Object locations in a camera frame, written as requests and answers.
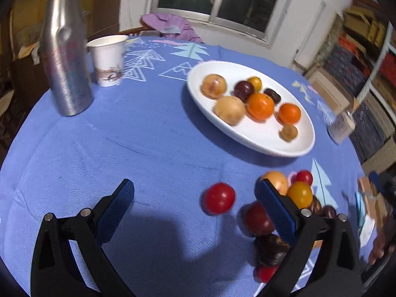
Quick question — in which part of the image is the purple garment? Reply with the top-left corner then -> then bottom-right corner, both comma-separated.
141,12 -> 205,44

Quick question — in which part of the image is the red cherry tomato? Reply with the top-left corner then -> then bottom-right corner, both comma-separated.
294,170 -> 314,185
257,264 -> 280,283
202,182 -> 236,215

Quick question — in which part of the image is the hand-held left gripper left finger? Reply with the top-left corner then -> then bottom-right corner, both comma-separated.
30,178 -> 136,297

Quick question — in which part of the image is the wooden chair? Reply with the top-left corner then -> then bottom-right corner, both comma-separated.
119,26 -> 155,36

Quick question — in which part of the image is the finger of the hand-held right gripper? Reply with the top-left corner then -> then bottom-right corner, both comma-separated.
369,171 -> 396,200

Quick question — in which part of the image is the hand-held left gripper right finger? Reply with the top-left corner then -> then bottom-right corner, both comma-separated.
254,179 -> 362,297

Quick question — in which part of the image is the white crumpled tissue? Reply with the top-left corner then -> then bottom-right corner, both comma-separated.
359,215 -> 376,248

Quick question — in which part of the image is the person's right hand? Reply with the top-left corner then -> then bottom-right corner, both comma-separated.
370,230 -> 396,267

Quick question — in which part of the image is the small tan round fruit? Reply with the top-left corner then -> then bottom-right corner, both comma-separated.
279,124 -> 298,143

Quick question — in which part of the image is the wooden picture frame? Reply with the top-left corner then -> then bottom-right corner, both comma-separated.
305,66 -> 361,115

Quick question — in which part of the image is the yellow cherry tomato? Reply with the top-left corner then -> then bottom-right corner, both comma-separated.
247,77 -> 263,92
286,181 -> 314,209

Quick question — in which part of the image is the stack of patterned boxes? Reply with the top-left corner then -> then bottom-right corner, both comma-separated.
322,0 -> 396,161

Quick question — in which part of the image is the beige drink can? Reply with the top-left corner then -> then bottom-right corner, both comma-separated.
328,111 -> 356,145

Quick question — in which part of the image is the white oval plate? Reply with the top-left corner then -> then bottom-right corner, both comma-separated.
186,61 -> 315,158

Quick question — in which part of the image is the blue face mask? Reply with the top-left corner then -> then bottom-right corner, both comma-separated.
355,192 -> 367,220

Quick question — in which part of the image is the dark purple plum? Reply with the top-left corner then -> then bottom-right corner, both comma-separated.
243,201 -> 276,237
233,80 -> 255,99

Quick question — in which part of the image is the white canvas board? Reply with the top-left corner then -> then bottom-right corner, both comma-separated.
291,0 -> 327,69

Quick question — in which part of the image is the wooden glass-door cabinet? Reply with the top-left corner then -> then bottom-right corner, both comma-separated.
8,0 -> 51,59

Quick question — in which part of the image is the white paper cup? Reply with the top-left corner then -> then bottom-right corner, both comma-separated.
87,35 -> 128,87

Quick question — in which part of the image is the white shelf rack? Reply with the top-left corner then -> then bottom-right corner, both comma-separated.
356,22 -> 396,106

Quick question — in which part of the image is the silver metal bottle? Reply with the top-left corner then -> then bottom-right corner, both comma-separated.
40,0 -> 95,117

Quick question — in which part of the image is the orange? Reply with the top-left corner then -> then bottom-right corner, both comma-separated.
277,103 -> 301,125
247,93 -> 275,122

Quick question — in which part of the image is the blue printed tablecloth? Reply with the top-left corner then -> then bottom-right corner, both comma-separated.
0,35 -> 372,297

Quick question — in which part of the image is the large tan spotted fruit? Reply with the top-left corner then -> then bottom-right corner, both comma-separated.
260,171 -> 292,196

